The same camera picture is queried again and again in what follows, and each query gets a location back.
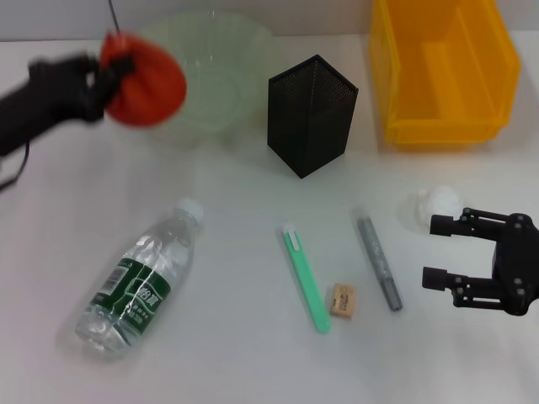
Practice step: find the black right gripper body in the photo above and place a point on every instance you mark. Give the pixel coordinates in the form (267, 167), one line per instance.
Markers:
(516, 261)

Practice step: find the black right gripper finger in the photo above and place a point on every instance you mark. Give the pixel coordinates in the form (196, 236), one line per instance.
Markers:
(455, 282)
(463, 223)

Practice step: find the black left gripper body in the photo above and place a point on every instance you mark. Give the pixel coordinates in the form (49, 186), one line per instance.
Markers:
(50, 92)

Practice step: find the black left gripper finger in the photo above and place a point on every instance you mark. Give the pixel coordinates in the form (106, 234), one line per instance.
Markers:
(122, 67)

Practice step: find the red-orange fruit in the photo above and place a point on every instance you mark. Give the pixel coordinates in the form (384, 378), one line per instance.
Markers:
(147, 84)

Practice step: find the white paper ball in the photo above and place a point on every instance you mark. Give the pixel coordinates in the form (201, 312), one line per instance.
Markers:
(438, 204)

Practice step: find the grey marker pen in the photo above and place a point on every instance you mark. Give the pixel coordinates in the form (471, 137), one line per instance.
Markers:
(379, 261)

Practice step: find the tan eraser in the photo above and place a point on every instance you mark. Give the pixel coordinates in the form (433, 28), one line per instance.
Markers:
(343, 302)

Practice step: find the green retractable pen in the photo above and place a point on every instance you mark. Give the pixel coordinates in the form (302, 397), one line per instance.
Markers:
(305, 278)

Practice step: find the clear water bottle green label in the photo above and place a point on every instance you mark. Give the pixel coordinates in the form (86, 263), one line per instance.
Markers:
(139, 282)

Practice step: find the translucent green fruit plate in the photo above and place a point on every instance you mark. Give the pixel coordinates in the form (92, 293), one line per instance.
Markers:
(219, 76)

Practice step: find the black mesh pen holder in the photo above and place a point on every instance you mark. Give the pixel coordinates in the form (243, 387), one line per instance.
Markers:
(309, 118)

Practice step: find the yellow plastic bin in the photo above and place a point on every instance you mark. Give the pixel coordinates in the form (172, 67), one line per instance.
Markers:
(442, 71)

